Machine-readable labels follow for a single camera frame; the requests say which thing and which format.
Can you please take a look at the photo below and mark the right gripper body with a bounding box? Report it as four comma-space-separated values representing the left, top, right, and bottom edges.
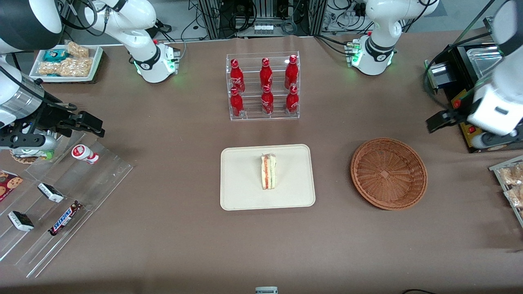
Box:
0, 76, 44, 127

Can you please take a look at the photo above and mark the triangle sandwich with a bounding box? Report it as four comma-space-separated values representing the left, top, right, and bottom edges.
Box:
261, 153, 277, 191

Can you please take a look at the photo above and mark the steel oven tray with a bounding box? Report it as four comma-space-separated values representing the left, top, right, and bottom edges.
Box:
466, 46, 505, 72

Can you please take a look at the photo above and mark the white snack tray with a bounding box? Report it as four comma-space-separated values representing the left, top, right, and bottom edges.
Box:
29, 44, 104, 84

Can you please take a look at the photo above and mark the tray of snacks right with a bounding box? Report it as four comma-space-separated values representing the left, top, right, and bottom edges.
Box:
489, 154, 523, 228

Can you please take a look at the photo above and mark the round brown wicker basket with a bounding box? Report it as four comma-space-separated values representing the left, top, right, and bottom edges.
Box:
350, 138, 428, 211

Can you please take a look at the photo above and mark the cream rectangular tray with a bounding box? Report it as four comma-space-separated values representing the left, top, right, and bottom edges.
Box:
220, 144, 316, 212

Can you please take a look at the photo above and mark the white red yogurt bottle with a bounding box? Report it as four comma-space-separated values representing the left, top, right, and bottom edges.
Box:
72, 144, 100, 165

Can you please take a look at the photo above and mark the black oven with yellow panel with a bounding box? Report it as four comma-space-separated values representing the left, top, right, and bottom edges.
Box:
424, 41, 523, 154

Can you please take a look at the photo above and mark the clear acrylic stepped display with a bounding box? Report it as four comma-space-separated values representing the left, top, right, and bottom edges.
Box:
0, 130, 134, 279

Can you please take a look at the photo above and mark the bagged puffed snack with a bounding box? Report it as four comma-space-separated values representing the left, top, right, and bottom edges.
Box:
39, 57, 94, 78
65, 41, 90, 58

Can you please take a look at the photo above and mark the teal snack packet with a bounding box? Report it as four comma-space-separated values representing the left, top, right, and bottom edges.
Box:
43, 49, 69, 62

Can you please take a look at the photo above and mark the small woven brown item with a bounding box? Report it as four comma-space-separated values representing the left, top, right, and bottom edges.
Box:
10, 150, 55, 164

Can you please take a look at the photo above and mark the bagged rice cracker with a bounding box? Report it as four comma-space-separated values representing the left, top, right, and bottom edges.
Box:
499, 163, 523, 186
505, 186, 523, 208

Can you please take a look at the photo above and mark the black white snack bar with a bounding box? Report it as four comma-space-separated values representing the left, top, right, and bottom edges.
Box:
38, 183, 65, 203
8, 211, 35, 232

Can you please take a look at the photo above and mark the cookie pack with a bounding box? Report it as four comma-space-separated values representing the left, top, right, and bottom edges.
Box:
0, 169, 24, 202

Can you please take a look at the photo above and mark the snickers bar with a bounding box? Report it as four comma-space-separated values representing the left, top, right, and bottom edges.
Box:
48, 201, 83, 236

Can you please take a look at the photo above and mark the red cola bottle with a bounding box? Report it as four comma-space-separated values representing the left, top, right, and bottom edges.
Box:
261, 85, 275, 116
230, 87, 245, 118
285, 86, 299, 117
230, 58, 246, 94
259, 57, 273, 91
284, 54, 299, 90

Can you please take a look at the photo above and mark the clear acrylic bottle rack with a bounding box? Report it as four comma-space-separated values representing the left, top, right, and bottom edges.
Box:
226, 51, 300, 121

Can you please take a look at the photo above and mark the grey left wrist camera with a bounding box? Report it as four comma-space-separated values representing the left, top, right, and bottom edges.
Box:
471, 130, 523, 150

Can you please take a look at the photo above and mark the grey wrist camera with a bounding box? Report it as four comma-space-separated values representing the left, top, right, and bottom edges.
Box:
471, 130, 523, 150
0, 133, 58, 159

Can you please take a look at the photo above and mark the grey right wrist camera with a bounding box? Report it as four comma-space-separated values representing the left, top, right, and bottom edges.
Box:
0, 133, 58, 159

